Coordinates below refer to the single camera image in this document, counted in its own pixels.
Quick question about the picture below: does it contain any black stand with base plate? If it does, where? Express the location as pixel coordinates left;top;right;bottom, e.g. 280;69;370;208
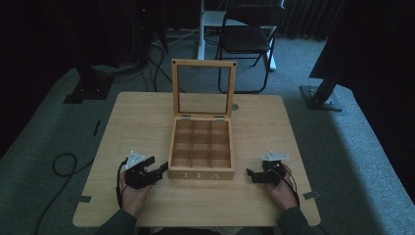
63;63;115;106

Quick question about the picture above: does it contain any wooden tea box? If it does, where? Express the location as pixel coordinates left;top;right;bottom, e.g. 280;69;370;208
167;58;238;181

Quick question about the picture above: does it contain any person's right hand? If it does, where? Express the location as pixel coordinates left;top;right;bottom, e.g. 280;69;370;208
263;163;300;212

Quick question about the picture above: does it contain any bundle of black cables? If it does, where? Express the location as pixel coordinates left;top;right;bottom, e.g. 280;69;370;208
130;19;185;93

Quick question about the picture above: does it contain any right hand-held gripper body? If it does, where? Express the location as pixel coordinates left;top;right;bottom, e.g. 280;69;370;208
256;150;291;188

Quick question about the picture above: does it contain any black floor cable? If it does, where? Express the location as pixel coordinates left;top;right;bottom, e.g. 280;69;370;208
33;152;96;235

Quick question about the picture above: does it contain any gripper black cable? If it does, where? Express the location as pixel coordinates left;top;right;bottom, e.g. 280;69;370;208
115;158;129;210
273;167;301;209

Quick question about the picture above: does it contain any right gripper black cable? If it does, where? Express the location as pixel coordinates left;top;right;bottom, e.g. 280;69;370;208
273;167;301;209

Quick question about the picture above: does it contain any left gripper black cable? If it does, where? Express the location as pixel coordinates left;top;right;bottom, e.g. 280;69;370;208
115;158;129;210

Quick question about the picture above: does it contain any black folding chair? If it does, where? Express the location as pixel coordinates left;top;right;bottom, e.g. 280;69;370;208
215;3;288;95
196;0;278;72

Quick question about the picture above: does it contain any black slanted stand base plate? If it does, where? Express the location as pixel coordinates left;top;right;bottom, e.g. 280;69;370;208
299;63;345;113

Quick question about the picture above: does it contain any dark curtain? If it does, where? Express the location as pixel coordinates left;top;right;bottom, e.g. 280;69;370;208
282;0;348;42

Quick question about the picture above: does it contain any person's left hand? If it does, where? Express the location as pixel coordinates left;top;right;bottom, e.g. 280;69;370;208
118;169;155;218

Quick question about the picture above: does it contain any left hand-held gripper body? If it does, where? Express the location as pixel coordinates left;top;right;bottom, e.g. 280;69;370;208
124;150;164;191

